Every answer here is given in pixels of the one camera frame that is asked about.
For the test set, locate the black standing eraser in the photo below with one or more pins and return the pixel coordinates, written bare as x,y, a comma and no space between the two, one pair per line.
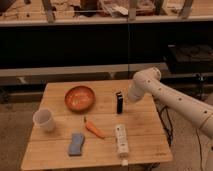
119,102

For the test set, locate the orange toy carrot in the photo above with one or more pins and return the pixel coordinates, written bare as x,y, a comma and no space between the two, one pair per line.
93,129

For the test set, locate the white plastic cup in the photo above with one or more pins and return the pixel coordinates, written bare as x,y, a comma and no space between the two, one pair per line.
44,119

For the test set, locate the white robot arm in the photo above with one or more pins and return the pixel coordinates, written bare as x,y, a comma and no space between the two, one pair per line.
197,112

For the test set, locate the black box on shelf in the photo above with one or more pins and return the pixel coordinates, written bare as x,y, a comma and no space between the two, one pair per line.
184,59

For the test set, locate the blue sponge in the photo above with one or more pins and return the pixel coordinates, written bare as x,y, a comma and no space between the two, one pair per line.
75,147

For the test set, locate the orange wooden bowl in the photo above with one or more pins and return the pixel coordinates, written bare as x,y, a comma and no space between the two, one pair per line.
79,98

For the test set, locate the white game remote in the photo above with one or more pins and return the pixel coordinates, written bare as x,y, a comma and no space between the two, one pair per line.
122,143

